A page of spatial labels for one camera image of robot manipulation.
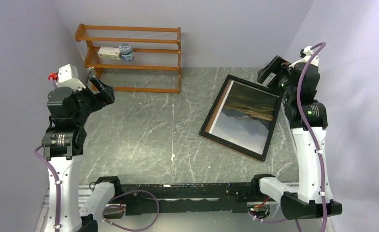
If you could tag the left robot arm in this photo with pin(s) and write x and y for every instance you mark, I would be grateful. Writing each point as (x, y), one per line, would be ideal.
(70, 104)

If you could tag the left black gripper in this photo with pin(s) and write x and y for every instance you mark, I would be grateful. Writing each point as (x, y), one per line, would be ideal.
(105, 96)

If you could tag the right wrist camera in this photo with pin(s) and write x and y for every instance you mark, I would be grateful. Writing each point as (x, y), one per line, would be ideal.
(305, 54)

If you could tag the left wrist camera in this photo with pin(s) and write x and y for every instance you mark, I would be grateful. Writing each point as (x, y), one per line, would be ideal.
(67, 76)

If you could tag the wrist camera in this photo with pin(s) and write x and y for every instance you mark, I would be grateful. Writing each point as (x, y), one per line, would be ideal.
(305, 54)
(67, 76)

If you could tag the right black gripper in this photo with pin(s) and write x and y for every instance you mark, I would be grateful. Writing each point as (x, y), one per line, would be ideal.
(278, 66)

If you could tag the landscape photo print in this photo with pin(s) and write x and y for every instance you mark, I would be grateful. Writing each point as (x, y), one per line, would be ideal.
(243, 117)

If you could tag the white red box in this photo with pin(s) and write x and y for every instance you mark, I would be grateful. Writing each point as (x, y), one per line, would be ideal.
(109, 53)

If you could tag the blue white jar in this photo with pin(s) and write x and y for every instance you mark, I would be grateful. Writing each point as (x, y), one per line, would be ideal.
(126, 51)

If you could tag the wooden shelf rack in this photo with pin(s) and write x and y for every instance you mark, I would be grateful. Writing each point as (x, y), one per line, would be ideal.
(133, 48)

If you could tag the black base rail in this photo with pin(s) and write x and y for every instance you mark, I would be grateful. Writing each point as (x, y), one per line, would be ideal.
(138, 199)

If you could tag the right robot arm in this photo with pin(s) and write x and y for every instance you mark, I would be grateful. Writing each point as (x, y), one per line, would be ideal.
(307, 117)

